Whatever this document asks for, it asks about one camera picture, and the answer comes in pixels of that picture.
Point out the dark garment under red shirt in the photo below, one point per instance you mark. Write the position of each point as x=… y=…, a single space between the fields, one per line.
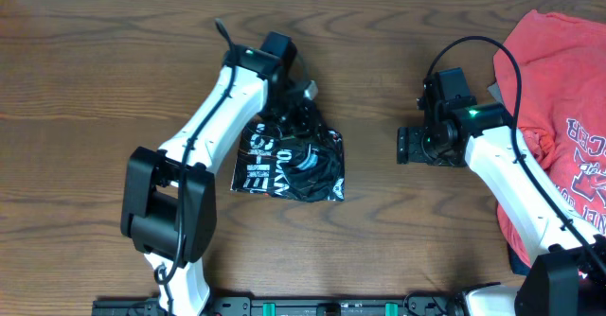
x=517 y=256

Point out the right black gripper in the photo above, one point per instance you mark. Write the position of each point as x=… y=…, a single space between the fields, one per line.
x=410 y=149

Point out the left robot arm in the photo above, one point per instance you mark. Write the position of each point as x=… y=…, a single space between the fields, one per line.
x=169 y=206

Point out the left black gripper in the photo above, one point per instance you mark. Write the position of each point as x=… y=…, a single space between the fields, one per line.
x=308 y=117

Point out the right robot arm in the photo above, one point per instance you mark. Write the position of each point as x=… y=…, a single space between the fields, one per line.
x=566 y=252

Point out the red printed t-shirt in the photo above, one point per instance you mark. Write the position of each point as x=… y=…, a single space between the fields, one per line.
x=558 y=76

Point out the black orange-patterned jersey shirt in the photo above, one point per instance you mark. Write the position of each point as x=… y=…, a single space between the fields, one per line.
x=275 y=162

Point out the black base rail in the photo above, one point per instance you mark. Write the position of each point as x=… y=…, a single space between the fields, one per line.
x=420 y=305

